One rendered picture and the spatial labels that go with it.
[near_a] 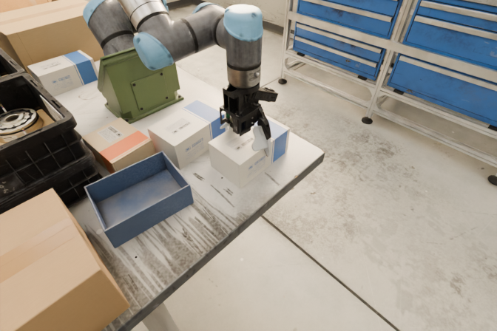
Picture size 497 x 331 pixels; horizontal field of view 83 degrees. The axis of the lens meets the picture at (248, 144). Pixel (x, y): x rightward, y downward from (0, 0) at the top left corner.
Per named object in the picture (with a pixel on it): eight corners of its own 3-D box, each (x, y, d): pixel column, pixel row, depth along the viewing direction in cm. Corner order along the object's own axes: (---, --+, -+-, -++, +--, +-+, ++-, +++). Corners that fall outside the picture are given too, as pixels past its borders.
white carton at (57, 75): (88, 69, 123) (80, 49, 117) (100, 78, 117) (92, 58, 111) (38, 86, 112) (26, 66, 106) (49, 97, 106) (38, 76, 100)
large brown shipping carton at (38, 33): (90, 37, 151) (75, -4, 137) (121, 52, 137) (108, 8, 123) (7, 63, 128) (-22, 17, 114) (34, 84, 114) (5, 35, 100)
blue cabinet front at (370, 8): (293, 49, 230) (302, -30, 193) (376, 80, 192) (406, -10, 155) (291, 50, 229) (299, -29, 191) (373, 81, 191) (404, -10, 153)
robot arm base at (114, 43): (148, 68, 107) (134, 44, 106) (157, 49, 94) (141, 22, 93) (109, 81, 99) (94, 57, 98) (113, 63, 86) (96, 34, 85)
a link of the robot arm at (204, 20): (171, 10, 61) (197, 25, 54) (214, -5, 65) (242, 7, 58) (181, 45, 66) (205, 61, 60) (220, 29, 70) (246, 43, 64)
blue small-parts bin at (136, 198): (167, 168, 79) (162, 150, 75) (194, 202, 71) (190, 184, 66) (94, 204, 70) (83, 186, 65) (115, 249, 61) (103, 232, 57)
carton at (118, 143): (91, 156, 83) (80, 137, 78) (127, 136, 90) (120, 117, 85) (120, 182, 75) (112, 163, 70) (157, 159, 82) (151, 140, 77)
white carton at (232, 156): (257, 133, 91) (258, 111, 85) (287, 151, 84) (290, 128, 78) (211, 165, 80) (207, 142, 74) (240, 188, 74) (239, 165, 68)
